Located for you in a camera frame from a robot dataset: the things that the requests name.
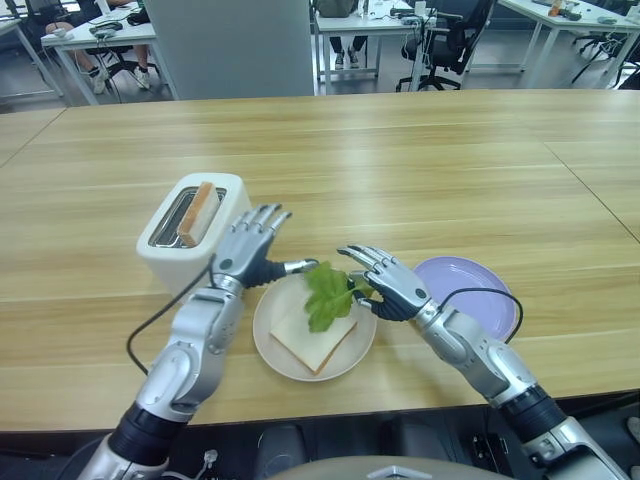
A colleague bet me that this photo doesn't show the black office chair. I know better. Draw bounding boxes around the black office chair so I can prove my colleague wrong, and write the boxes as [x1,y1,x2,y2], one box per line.
[396,0,497,93]
[569,28,640,92]

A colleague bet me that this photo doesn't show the cream toaster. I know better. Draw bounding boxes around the cream toaster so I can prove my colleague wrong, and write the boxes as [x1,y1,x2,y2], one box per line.
[136,172,253,306]

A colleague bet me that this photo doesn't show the green lettuce leaf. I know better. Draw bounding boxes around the green lettuce leaf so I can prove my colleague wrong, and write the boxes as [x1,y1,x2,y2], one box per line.
[302,259,375,334]

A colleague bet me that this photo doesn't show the person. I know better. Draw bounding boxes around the person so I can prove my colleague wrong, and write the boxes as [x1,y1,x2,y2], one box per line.
[43,0,152,96]
[328,34,370,70]

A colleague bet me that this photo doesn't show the white cord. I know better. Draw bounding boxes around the white cord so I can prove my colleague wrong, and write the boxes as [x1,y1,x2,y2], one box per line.
[188,448,221,480]

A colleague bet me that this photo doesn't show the robot body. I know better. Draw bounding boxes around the robot body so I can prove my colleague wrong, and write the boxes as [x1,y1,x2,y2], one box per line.
[268,453,532,480]

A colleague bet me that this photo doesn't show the cream plate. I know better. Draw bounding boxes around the cream plate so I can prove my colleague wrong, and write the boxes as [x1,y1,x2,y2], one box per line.
[252,273,378,383]

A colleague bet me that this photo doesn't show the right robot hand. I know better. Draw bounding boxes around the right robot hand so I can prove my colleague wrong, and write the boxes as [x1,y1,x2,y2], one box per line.
[336,243,433,323]

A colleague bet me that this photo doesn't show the purple plate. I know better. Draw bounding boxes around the purple plate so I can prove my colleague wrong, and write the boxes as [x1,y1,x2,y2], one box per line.
[411,255,519,345]

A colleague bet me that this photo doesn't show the black cable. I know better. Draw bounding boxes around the black cable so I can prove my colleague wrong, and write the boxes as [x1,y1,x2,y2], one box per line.
[126,253,217,376]
[437,287,523,345]

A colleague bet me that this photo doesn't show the bread slice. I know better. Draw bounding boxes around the bread slice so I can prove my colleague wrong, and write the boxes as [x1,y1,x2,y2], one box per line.
[176,181,227,249]
[269,293,359,376]

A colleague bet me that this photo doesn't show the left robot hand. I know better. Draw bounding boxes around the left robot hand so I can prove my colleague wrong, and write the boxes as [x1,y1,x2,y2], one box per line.
[213,201,321,291]

